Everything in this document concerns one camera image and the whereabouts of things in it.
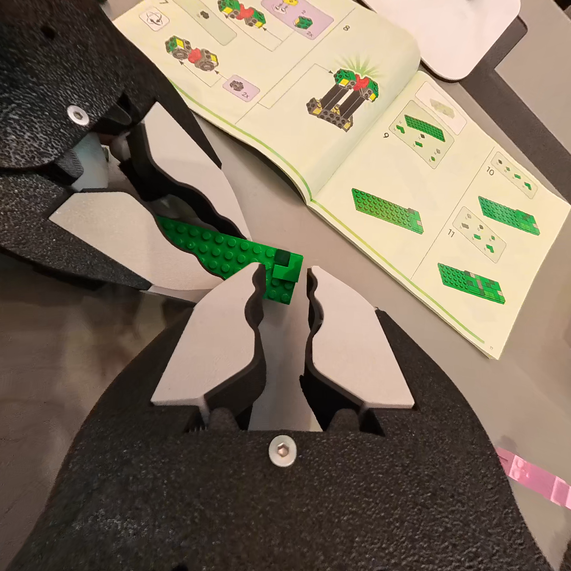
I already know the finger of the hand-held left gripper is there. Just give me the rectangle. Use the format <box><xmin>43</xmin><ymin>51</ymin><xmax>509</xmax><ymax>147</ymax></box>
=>
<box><xmin>48</xmin><ymin>189</ymin><xmax>230</xmax><ymax>296</ymax></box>
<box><xmin>120</xmin><ymin>100</ymin><xmax>255</xmax><ymax>241</ymax></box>

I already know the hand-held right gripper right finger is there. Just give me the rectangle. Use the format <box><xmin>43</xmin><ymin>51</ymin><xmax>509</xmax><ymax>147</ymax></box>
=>
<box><xmin>304</xmin><ymin>265</ymin><xmax>416</xmax><ymax>411</ymax></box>

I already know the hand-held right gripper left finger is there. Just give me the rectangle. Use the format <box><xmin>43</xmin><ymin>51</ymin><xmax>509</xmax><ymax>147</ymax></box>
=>
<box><xmin>152</xmin><ymin>263</ymin><xmax>267</xmax><ymax>411</ymax></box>

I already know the green studded brick plate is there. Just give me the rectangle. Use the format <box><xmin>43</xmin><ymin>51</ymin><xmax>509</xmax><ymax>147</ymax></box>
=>
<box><xmin>156</xmin><ymin>214</ymin><xmax>283</xmax><ymax>278</ymax></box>

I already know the pink plastic strip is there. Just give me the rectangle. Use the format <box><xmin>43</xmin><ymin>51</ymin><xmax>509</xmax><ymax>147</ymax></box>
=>
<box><xmin>495</xmin><ymin>446</ymin><xmax>571</xmax><ymax>512</ymax></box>

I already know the building instruction booklet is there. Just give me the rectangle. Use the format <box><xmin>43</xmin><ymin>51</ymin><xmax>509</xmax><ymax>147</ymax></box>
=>
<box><xmin>112</xmin><ymin>0</ymin><xmax>571</xmax><ymax>362</ymax></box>

